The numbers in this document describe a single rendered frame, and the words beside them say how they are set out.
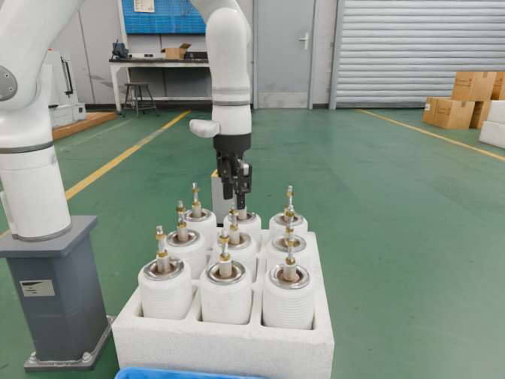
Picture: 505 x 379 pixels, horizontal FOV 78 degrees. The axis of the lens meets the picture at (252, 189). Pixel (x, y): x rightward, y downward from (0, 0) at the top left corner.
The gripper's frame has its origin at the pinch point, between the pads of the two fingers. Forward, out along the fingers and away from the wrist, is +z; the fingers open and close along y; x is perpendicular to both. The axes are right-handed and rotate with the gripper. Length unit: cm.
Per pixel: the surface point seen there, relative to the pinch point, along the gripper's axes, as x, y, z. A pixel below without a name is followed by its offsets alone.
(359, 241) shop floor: -59, 21, 35
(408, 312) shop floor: -44, -14, 35
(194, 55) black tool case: -107, 422, -46
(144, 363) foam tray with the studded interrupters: 22.0, -9.5, 25.5
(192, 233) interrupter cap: 7.8, 6.9, 9.8
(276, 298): -0.4, -18.7, 11.7
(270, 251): -5.7, -6.1, 10.7
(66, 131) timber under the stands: 59, 301, 31
